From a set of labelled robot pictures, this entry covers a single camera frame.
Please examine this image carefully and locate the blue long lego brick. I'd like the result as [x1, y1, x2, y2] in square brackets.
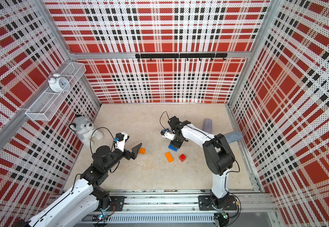
[168, 144, 178, 152]

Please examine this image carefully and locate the orange lego brick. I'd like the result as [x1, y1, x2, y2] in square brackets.
[139, 148, 146, 154]
[165, 152, 174, 163]

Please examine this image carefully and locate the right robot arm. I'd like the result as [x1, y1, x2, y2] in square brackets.
[161, 116, 237, 210]

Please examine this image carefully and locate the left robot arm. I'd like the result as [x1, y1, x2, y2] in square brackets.
[14, 143, 142, 227]

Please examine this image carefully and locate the red square lego brick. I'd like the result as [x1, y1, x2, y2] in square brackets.
[179, 154, 187, 162]

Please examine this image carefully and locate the purple grey oval case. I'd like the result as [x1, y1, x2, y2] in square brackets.
[203, 118, 213, 134]

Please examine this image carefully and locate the grey husky plush toy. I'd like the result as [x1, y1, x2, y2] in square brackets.
[69, 114, 104, 147]

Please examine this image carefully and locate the blue grey oval case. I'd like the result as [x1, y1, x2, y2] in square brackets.
[224, 131, 243, 143]

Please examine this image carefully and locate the white alarm clock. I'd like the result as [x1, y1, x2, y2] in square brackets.
[48, 73, 70, 93]

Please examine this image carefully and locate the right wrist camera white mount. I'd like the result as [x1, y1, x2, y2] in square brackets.
[161, 129, 175, 141]

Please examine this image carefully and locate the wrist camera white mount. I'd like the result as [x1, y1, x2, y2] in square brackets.
[114, 132, 129, 152]
[161, 129, 175, 141]

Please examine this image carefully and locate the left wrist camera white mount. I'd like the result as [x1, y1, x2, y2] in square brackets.
[114, 132, 129, 152]

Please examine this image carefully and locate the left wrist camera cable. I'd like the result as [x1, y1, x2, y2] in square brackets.
[89, 127, 116, 155]

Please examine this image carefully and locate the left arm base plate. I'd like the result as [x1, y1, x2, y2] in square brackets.
[98, 196, 126, 212]

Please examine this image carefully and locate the aluminium front rail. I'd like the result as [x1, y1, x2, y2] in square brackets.
[110, 190, 277, 214]

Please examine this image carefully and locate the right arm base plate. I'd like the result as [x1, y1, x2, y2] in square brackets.
[198, 195, 238, 211]

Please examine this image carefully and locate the black hook rail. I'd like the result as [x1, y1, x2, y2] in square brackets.
[135, 53, 228, 60]

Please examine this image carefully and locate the white wire mesh shelf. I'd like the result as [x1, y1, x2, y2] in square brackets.
[26, 61, 86, 121]

